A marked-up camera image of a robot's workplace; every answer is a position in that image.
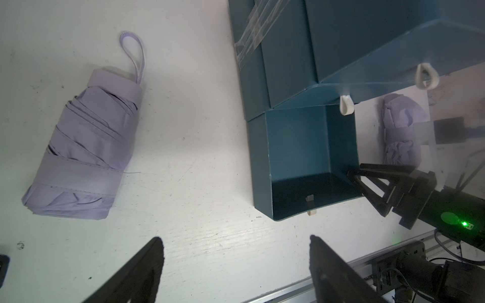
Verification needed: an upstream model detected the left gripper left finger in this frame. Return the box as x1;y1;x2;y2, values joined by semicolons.
84;237;164;303

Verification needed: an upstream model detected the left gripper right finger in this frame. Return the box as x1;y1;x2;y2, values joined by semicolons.
309;235;386;303

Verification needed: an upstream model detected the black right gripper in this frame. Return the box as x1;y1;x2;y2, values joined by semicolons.
347;164;437;230

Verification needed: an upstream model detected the teal bottom drawer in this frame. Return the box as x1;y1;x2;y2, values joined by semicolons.
247;106;362;221

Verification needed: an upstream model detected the teal drawer cabinet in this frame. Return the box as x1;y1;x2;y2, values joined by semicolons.
229;1;484;121

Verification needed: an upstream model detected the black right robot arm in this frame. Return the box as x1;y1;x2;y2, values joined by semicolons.
347;164;484;302

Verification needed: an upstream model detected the purple folded umbrella left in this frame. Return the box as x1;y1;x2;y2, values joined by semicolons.
21;51;145;220

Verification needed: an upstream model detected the black remote control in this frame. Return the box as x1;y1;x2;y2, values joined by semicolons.
0;255;10;288

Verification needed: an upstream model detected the clear adhesive tape strip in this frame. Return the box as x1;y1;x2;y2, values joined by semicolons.
234;0;290;70

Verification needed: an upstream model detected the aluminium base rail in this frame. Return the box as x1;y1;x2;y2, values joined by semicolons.
249;231;434;302

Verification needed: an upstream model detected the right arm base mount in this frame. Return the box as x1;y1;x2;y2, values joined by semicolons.
371;241;426;295

